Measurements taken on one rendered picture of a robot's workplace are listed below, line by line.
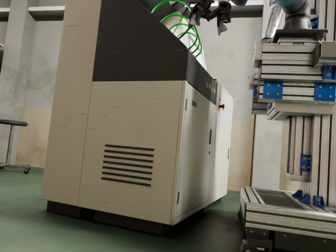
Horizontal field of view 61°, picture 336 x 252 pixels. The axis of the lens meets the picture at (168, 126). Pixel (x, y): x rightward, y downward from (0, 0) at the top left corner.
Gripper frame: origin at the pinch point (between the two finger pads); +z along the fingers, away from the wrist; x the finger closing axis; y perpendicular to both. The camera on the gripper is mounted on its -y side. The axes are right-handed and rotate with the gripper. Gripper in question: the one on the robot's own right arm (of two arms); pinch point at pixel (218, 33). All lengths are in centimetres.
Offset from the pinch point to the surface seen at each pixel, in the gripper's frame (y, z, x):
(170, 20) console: -46, -25, 23
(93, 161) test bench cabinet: -53, 90, -47
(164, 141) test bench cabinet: -12, 76, -47
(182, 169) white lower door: -3, 89, -40
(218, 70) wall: -43, -33, 188
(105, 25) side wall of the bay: -56, 11, -47
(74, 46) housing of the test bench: -77, 22, -47
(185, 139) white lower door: -3, 74, -40
